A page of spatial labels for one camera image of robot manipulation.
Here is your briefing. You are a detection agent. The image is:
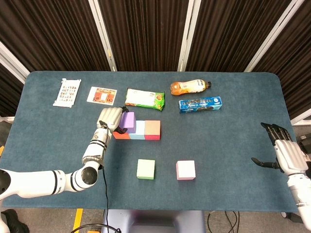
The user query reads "white card with red picture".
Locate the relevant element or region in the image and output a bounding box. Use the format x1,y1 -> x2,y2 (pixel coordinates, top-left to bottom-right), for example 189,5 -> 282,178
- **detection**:
86,86 -> 118,106

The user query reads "white partition frame post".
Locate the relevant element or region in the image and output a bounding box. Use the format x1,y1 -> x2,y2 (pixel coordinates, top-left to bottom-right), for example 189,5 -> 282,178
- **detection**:
87,0 -> 118,72
0,41 -> 31,84
177,0 -> 203,72
290,113 -> 311,126
244,0 -> 299,73

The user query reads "purple cube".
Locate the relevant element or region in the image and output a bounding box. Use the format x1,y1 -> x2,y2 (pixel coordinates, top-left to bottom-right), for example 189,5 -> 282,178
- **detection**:
118,111 -> 137,134

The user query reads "green and white snack packet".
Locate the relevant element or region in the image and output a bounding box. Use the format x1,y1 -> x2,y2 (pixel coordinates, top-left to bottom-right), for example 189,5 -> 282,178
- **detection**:
124,88 -> 166,112

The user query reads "light blue cube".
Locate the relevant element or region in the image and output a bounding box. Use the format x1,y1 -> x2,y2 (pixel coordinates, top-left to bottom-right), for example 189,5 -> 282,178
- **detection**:
129,120 -> 146,141

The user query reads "black box with label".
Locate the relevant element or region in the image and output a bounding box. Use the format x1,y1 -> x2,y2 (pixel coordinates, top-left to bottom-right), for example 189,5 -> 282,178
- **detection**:
297,134 -> 311,155

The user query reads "orange cube with yellow face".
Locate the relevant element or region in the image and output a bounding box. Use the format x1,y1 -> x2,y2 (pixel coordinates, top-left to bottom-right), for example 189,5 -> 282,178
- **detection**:
112,131 -> 132,140

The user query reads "orange drink bottle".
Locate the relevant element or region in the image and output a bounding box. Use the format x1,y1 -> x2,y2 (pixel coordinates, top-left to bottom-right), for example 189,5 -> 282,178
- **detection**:
170,79 -> 212,96

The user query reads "grey robot torso base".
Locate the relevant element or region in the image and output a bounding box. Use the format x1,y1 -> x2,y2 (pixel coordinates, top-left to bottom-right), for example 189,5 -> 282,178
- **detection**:
101,209 -> 207,233

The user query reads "white sheet with red prints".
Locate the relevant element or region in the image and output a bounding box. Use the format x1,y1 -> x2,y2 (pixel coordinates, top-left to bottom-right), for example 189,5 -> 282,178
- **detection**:
52,78 -> 82,108

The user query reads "pink cube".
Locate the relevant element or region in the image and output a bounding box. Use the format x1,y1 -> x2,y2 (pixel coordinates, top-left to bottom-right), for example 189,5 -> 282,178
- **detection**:
176,160 -> 196,181

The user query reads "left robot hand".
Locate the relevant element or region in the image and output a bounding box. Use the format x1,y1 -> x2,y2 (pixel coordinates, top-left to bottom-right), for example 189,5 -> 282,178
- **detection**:
96,105 -> 129,134

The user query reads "black shoe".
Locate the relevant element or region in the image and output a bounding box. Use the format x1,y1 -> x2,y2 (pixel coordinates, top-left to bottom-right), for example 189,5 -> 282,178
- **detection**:
1,209 -> 30,233

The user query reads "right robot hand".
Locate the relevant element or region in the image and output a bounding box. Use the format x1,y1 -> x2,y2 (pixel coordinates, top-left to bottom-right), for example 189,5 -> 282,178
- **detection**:
251,122 -> 309,175

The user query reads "green cube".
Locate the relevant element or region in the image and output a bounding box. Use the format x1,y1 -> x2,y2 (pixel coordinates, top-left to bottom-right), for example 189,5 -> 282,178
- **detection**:
136,159 -> 156,181

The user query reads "blue cookie box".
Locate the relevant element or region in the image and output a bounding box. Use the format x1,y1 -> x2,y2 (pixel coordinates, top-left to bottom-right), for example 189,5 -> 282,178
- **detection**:
178,96 -> 224,114

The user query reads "red cube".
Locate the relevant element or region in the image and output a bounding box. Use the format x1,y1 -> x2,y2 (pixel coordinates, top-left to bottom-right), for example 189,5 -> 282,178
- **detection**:
144,120 -> 161,141

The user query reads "black floor cable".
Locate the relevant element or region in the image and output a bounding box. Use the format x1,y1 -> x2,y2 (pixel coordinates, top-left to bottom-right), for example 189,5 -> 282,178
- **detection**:
206,210 -> 241,233

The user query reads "dark brown ribbed partition panel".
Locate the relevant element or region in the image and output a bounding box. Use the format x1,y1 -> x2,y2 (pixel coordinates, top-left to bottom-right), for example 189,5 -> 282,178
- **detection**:
98,0 -> 190,72
186,0 -> 292,72
252,0 -> 311,121
0,0 -> 111,72
0,62 -> 25,117

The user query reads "blue-grey table mat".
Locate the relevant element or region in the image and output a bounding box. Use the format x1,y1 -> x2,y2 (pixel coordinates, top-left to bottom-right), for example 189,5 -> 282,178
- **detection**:
0,70 -> 302,213

